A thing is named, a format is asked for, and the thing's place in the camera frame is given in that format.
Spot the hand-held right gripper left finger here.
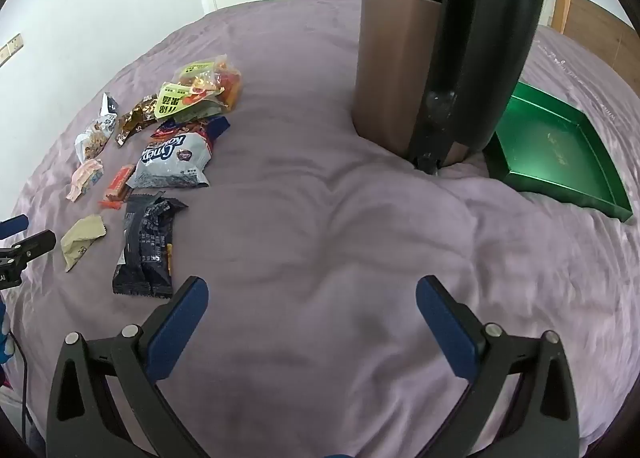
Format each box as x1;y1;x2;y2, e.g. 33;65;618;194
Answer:
45;275;211;458

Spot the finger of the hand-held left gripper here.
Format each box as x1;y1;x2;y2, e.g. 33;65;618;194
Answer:
0;231;58;269
0;215;29;241

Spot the beige snack packet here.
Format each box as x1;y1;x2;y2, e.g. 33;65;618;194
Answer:
60;214;108;273

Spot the green tray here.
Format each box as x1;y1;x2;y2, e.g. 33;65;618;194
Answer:
482;80;634;224

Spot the wall socket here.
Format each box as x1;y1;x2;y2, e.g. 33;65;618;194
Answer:
0;33;25;68

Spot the blue and white snack bag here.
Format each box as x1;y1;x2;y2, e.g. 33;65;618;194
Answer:
129;115;232;189

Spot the wooden headboard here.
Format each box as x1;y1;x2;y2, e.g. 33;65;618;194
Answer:
552;0;640;73

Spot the bronze and black thermos jug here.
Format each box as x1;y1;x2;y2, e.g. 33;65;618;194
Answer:
351;0;547;175

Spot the pink striped snack packet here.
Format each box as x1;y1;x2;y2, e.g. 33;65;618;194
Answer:
66;159;105;203

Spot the brown gold snack packet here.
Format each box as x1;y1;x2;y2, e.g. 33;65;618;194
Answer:
115;95;162;147

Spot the black snack packet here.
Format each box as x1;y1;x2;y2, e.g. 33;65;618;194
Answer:
112;197;152;297
140;191;190;300

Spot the white and blue snack packet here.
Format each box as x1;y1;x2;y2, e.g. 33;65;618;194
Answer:
74;92;120;164

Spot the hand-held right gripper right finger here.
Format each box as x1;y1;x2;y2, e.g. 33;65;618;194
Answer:
416;275;581;458

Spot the small orange snack packet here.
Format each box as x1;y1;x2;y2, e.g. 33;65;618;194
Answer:
103;164;136;202

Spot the black cable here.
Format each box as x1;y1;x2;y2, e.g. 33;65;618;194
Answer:
5;330;32;441

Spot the clear packet with green label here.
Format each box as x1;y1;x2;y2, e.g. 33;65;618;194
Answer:
176;55;244;108
156;80;227;123

